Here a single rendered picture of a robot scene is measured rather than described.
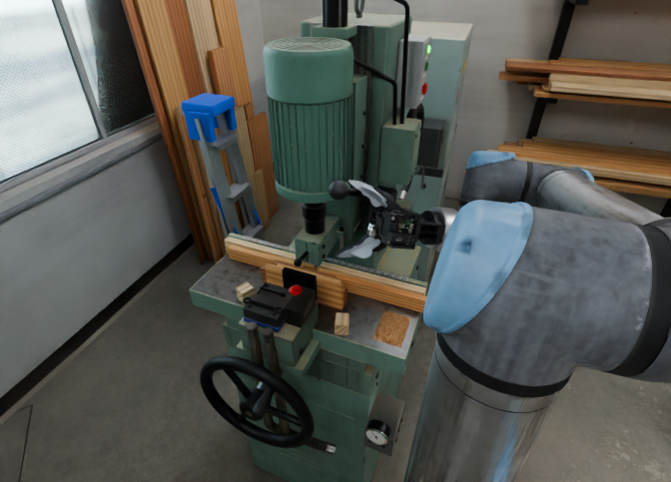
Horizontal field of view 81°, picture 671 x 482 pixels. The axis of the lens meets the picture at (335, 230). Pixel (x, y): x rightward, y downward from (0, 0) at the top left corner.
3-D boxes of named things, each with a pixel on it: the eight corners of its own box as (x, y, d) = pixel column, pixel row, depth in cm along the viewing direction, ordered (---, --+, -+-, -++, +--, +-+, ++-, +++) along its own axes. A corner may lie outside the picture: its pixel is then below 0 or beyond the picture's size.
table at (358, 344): (168, 329, 103) (162, 312, 100) (235, 261, 127) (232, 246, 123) (393, 412, 84) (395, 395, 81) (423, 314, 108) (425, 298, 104)
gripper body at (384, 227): (394, 210, 73) (448, 215, 78) (375, 201, 81) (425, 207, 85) (387, 249, 75) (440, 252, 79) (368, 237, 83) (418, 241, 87)
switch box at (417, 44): (393, 106, 104) (398, 39, 95) (402, 96, 111) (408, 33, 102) (416, 109, 102) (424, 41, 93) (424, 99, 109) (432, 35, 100)
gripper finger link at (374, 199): (367, 173, 72) (398, 206, 75) (355, 169, 77) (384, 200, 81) (355, 185, 71) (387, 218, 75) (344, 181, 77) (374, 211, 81)
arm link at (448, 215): (441, 205, 88) (432, 245, 90) (422, 203, 86) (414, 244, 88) (466, 213, 80) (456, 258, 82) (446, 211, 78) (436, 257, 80)
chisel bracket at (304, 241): (295, 264, 103) (294, 238, 98) (318, 236, 113) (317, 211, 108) (322, 271, 100) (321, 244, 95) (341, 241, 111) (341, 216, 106)
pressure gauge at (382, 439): (363, 443, 102) (364, 426, 97) (367, 430, 105) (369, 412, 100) (386, 453, 100) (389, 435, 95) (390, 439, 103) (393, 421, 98)
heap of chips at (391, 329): (371, 338, 93) (372, 333, 92) (383, 309, 101) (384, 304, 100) (400, 347, 91) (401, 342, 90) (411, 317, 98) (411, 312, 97)
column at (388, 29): (309, 260, 133) (297, 20, 92) (334, 227, 150) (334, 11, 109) (372, 277, 126) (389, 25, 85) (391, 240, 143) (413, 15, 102)
